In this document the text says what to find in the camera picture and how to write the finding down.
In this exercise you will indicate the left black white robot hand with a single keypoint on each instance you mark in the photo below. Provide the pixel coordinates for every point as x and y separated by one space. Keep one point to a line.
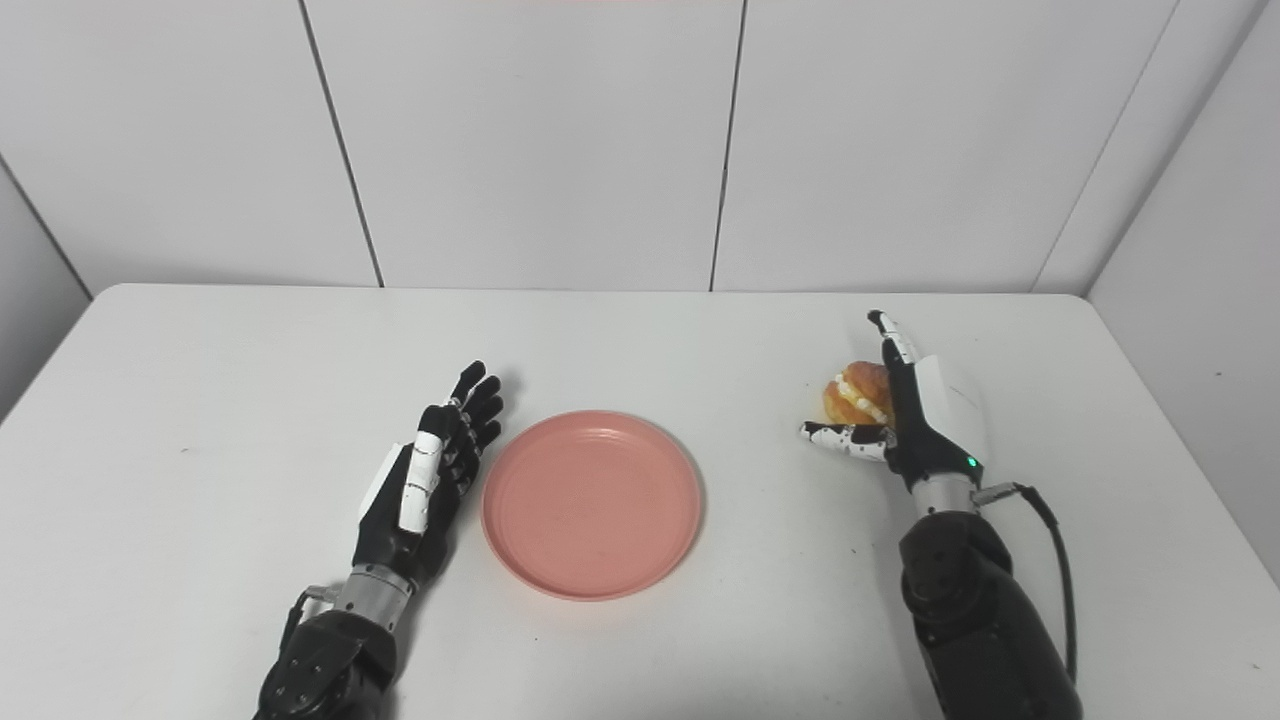
425 490

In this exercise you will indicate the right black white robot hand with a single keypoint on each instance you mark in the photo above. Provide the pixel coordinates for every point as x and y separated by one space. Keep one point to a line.
920 420

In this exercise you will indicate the cream puff pastry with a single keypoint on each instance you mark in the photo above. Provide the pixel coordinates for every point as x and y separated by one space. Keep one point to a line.
858 392

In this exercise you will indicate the pink round plate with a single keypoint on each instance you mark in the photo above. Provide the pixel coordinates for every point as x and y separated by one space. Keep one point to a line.
592 504

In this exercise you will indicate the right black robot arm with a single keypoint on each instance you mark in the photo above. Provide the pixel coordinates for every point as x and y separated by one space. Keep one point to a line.
975 610

